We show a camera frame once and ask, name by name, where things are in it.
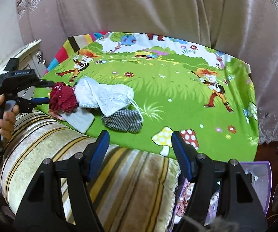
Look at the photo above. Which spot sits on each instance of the purple storage box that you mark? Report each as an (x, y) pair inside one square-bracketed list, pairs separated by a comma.
[(259, 174)]

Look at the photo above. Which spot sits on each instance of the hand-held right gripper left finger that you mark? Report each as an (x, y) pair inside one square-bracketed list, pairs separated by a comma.
[(101, 147)]

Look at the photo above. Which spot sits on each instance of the red knit hat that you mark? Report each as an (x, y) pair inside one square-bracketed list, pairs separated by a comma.
[(64, 99)]

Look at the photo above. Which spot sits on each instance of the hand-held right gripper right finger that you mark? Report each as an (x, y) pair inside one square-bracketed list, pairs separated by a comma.
[(181, 149)]

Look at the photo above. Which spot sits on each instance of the houndstooth pouch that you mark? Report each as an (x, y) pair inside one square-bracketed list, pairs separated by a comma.
[(122, 122)]

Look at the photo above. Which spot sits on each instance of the pale pink cloth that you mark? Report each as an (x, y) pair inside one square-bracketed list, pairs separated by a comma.
[(55, 115)]

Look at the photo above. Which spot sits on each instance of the white ornate nightstand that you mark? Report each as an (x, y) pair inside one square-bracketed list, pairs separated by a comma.
[(25, 53)]

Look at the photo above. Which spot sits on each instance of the white fluffy cloth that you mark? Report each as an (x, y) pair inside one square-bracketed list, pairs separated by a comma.
[(90, 94)]

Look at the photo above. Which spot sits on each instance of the beige pink curtain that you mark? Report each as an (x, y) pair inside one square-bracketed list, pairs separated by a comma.
[(141, 4)]

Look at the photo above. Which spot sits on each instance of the person's left hand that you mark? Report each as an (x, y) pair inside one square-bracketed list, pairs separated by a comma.
[(8, 123)]

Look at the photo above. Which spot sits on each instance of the green cartoon printed blanket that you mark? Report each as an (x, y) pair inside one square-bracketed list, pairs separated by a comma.
[(165, 89)]

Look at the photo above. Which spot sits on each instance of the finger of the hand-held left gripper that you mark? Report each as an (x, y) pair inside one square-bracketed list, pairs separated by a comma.
[(44, 84), (39, 100)]

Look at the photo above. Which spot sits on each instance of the grey cloth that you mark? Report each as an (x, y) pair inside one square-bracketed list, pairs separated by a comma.
[(79, 122)]

